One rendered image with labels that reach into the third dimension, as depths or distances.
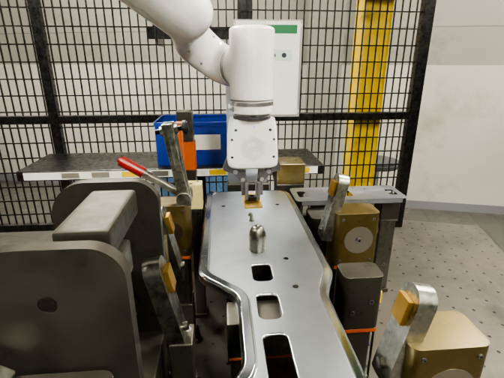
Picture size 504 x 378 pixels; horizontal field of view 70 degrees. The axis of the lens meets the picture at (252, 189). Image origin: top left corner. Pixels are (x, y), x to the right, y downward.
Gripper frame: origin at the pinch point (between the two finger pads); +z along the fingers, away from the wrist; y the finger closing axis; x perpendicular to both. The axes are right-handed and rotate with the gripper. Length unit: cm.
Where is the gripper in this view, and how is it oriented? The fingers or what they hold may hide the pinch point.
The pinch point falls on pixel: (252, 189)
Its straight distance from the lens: 76.1
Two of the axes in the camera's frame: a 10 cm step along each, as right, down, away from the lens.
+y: 10.0, -0.3, 0.8
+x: -0.8, -3.3, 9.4
